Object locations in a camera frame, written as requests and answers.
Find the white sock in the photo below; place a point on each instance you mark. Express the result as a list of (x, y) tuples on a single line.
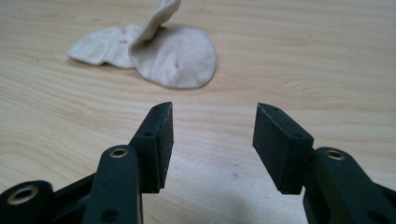
[(174, 59)]

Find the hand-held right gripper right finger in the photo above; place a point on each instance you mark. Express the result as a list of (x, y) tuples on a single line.
[(283, 146)]

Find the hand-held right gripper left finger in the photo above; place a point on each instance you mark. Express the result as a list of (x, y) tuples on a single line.
[(154, 149)]

